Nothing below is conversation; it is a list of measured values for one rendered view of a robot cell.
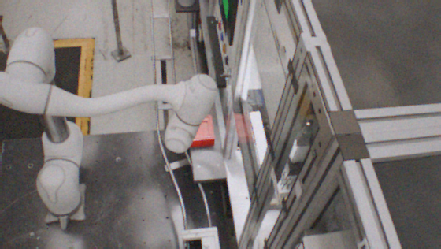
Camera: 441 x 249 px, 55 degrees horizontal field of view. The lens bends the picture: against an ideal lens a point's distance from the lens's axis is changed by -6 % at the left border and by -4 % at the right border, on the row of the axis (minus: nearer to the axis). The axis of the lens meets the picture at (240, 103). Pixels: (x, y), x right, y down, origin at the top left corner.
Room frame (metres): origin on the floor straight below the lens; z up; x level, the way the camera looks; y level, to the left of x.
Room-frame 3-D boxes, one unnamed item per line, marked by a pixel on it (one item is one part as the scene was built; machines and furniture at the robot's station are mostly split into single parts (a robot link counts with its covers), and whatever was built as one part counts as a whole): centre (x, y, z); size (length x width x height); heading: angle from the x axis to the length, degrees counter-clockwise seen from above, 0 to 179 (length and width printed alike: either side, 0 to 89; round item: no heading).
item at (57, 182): (0.71, 0.70, 0.85); 0.18 x 0.16 x 0.22; 13
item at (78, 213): (0.68, 0.70, 0.71); 0.22 x 0.18 x 0.06; 17
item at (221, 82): (1.16, 0.12, 1.37); 0.36 x 0.04 x 0.04; 17
